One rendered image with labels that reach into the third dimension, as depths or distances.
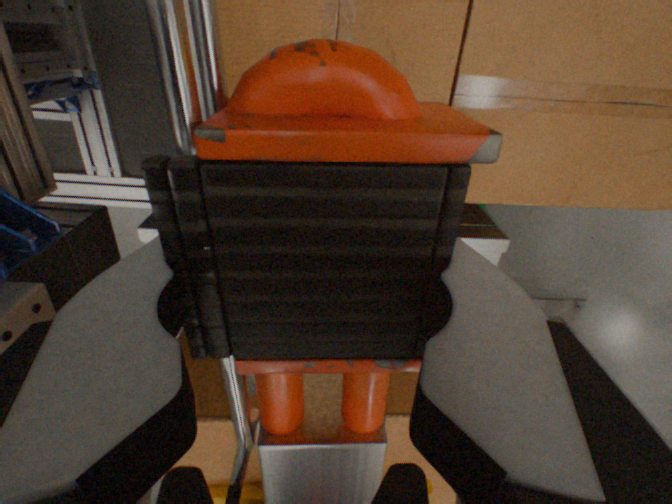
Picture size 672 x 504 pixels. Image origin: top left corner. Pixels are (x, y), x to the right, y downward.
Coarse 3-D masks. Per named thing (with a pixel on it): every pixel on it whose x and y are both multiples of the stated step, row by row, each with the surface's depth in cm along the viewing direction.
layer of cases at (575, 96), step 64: (256, 0) 52; (320, 0) 52; (384, 0) 53; (448, 0) 53; (512, 0) 53; (576, 0) 53; (640, 0) 54; (448, 64) 57; (512, 64) 58; (576, 64) 58; (640, 64) 58; (512, 128) 63; (576, 128) 63; (640, 128) 64; (512, 192) 69; (576, 192) 70; (640, 192) 70
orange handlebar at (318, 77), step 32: (256, 64) 9; (288, 64) 9; (320, 64) 9; (352, 64) 9; (384, 64) 9; (256, 96) 9; (288, 96) 9; (320, 96) 9; (352, 96) 9; (384, 96) 9; (256, 384) 15; (288, 384) 15; (352, 384) 15; (384, 384) 15; (288, 416) 16; (352, 416) 16
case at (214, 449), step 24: (192, 360) 45; (216, 360) 45; (192, 384) 42; (216, 384) 42; (408, 384) 43; (216, 408) 39; (408, 408) 40; (216, 432) 39; (408, 432) 40; (192, 456) 42; (216, 456) 42; (408, 456) 43; (216, 480) 44; (432, 480) 46
